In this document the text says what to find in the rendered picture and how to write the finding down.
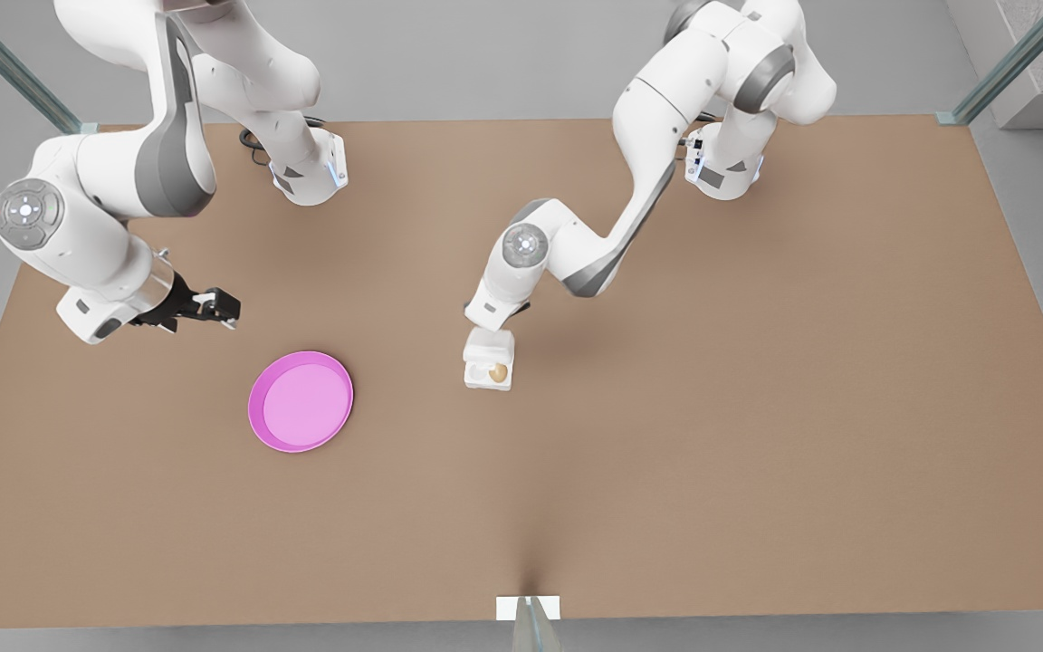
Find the white egg box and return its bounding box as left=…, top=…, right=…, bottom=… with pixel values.
left=463, top=357, right=515, bottom=393

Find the silver frame post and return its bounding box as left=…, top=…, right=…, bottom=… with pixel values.
left=0, top=0, right=99, bottom=136
left=495, top=594, right=562, bottom=652
left=935, top=0, right=1043, bottom=127

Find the white egg box lid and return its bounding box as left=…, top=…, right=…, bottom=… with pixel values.
left=464, top=327, right=517, bottom=364

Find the pink round plate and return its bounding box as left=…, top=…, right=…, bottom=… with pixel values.
left=247, top=350, right=355, bottom=454

